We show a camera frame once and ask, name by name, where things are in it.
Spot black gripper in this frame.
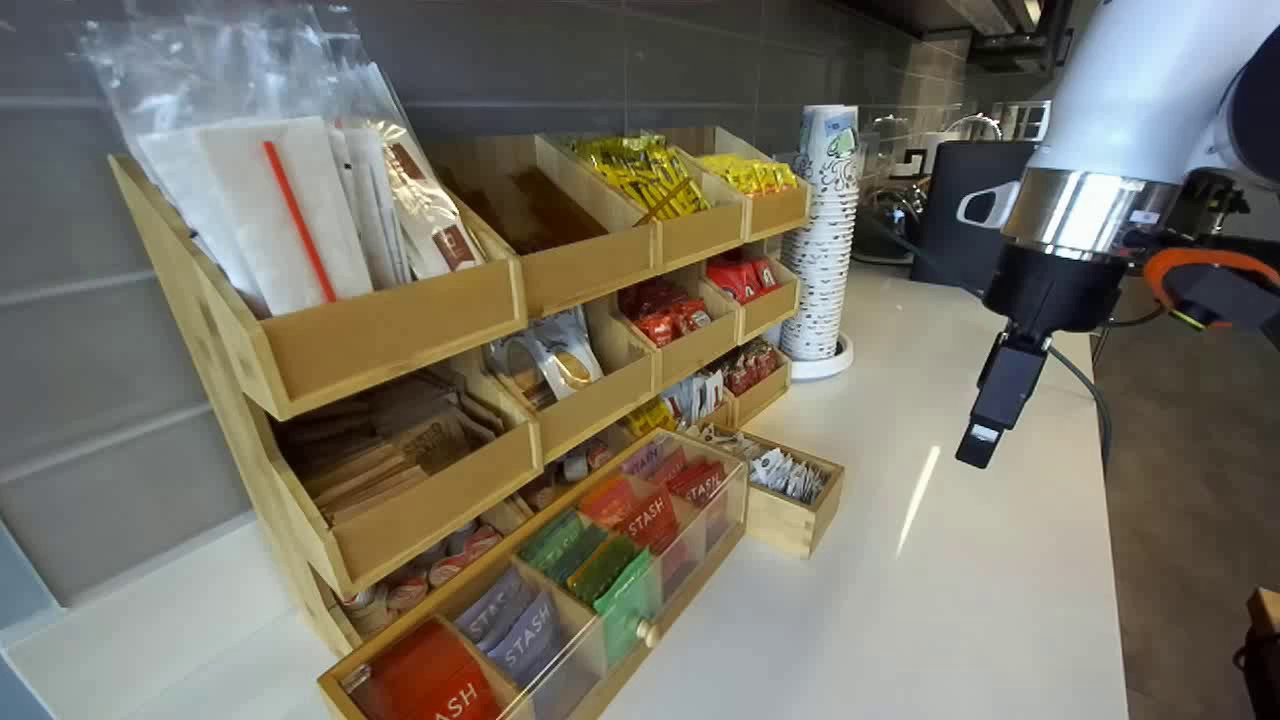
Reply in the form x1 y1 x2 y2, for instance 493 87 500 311
956 246 1127 469

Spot clear packet with red labels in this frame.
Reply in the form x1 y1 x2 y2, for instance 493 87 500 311
331 120 482 287

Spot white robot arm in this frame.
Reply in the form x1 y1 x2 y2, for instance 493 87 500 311
956 0 1280 469

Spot small wooden creamer box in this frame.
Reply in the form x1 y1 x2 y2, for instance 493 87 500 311
732 433 844 561

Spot red packets middle right box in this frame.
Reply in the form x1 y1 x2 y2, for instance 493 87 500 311
707 252 777 302

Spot yellow sweetener packets right box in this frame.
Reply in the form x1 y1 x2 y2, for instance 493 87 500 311
704 153 799 194

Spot yellow sweetener packets box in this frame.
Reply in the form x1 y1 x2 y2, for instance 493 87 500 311
704 153 799 194
577 130 707 218

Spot red packets middle shelf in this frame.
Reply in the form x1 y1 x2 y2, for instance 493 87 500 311
621 280 712 348

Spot wooden tiered shelf organizer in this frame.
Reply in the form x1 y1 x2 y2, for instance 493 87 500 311
113 137 813 651

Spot yellow sweetener packets left box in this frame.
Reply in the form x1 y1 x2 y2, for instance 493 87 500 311
577 130 707 218

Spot white clear packets middle box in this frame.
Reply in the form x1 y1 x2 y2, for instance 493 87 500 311
482 307 602 411

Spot clear acrylic tea box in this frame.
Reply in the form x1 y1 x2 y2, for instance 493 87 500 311
319 433 748 720

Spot white napkin packet red straw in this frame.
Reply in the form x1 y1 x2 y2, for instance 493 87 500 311
139 117 370 316

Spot dark coffee machine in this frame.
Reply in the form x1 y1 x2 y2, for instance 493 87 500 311
852 141 1032 291

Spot white round cup tray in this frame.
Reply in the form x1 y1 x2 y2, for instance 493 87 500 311
788 336 852 385

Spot paper cup stack left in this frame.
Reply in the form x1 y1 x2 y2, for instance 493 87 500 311
782 104 860 362

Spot red Tazo tea bags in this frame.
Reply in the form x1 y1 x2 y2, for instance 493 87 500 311
579 435 727 590

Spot green tea bags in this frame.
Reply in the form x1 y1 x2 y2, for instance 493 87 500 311
519 512 658 669

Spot grey Tazo tea bags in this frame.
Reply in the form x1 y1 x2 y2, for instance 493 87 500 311
454 566 565 684

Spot orange Tazo tea bags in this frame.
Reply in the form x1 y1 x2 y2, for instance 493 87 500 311
352 624 500 720

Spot clear plastic wrapped packets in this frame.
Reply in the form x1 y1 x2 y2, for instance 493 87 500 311
74 5 415 291

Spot black cable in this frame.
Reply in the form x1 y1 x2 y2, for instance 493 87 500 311
1043 339 1114 456

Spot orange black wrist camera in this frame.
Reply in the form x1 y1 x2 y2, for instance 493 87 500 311
1138 246 1280 336

